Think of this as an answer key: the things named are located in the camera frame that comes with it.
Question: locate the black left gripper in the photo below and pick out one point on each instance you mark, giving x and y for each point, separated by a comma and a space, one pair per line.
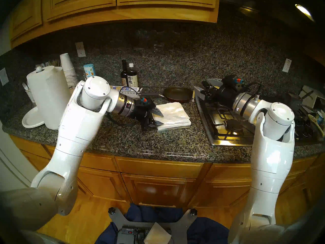
144, 116

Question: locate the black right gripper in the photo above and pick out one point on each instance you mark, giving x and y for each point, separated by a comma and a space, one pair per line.
222, 94

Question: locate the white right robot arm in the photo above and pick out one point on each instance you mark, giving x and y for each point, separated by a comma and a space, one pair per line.
271, 164

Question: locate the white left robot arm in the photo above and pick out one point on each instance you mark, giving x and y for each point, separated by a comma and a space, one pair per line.
73, 134

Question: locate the white napkin stack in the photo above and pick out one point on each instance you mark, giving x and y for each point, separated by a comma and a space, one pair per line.
175, 116

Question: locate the white folded napkin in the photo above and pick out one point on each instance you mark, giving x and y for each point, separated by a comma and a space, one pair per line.
157, 234

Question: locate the red frying pan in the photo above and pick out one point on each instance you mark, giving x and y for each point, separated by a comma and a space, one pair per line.
179, 93

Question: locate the white capped sauce bottle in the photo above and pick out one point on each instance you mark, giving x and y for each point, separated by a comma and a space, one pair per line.
132, 79

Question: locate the steel gas stove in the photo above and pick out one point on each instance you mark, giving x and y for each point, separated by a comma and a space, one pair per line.
223, 134

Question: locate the dark glass bottle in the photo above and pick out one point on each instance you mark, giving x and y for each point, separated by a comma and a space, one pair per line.
124, 75

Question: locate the wooden base cabinets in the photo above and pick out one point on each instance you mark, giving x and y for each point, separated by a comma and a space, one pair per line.
157, 185

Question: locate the leaf print cylinder container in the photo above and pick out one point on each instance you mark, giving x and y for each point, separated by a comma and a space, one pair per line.
89, 70

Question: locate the dark saucepan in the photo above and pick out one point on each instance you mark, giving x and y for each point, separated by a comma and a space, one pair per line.
295, 102

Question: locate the dark range hood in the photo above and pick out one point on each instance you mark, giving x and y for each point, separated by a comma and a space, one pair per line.
259, 12

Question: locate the white paper cup stack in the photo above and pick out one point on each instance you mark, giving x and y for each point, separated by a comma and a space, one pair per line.
67, 65

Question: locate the white paper towel roll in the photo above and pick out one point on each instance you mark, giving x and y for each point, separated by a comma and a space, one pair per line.
50, 98

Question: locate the wooden spoon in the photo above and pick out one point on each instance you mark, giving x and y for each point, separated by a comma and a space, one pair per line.
316, 124

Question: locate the blue white cup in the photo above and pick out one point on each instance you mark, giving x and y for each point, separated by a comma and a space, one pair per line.
320, 117

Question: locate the wooden stir sticks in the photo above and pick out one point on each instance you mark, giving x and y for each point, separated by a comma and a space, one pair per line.
53, 63

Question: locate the grey power strip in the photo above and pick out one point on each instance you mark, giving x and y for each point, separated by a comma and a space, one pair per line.
127, 235

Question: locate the dark blue cloth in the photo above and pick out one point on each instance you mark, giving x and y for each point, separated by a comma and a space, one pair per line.
208, 230

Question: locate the white paper plate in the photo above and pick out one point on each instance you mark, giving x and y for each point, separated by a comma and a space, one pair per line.
31, 119

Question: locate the white door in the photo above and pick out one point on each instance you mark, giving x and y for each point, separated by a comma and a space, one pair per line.
12, 167

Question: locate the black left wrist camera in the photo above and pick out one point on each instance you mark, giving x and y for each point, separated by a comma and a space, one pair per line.
145, 102

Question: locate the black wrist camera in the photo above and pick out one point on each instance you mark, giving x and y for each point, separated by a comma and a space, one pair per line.
145, 102
232, 81

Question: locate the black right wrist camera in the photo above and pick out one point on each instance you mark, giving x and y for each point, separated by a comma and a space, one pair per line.
232, 81

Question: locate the white wall outlet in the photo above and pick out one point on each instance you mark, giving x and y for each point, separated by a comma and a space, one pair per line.
287, 65
80, 49

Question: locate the grey robot base frame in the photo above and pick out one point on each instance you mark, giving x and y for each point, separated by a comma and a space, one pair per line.
182, 225

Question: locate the wooden wall cabinet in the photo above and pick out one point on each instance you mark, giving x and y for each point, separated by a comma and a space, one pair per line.
101, 2

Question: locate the white light switch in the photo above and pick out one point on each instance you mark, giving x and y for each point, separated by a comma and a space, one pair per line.
3, 77

